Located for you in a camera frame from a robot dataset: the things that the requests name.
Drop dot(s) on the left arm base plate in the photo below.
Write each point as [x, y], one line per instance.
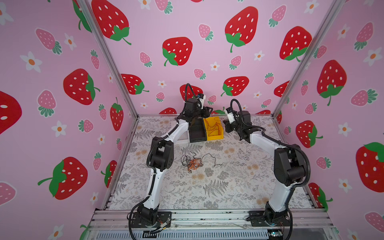
[142, 221]

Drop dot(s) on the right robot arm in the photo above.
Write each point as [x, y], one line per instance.
[291, 165]

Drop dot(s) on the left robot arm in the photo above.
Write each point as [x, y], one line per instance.
[161, 154]

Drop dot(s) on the white plastic bin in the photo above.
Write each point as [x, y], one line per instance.
[181, 138]

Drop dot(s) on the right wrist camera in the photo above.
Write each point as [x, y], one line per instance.
[230, 115]

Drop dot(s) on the yellow plastic bin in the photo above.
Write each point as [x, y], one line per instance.
[214, 128]

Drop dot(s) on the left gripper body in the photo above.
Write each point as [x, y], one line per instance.
[201, 113]

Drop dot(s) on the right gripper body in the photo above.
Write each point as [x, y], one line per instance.
[234, 126]

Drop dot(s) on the aluminium frame rail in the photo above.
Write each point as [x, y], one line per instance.
[307, 224]

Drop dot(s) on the black plastic bin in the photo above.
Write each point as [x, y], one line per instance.
[197, 131]

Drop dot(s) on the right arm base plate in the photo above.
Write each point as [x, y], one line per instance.
[269, 219]

